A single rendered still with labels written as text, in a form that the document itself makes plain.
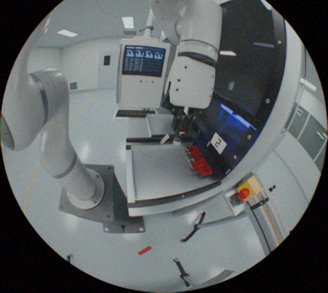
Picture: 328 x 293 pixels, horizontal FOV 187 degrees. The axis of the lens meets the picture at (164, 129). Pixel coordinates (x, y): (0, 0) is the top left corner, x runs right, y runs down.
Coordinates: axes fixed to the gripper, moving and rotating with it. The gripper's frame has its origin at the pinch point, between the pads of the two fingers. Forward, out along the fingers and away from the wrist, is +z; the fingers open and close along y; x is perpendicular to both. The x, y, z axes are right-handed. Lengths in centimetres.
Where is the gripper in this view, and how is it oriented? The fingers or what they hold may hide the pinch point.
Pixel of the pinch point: (181, 124)
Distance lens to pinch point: 24.8
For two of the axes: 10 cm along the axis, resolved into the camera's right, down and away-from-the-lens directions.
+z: -1.5, 8.5, 5.0
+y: -9.5, 0.1, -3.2
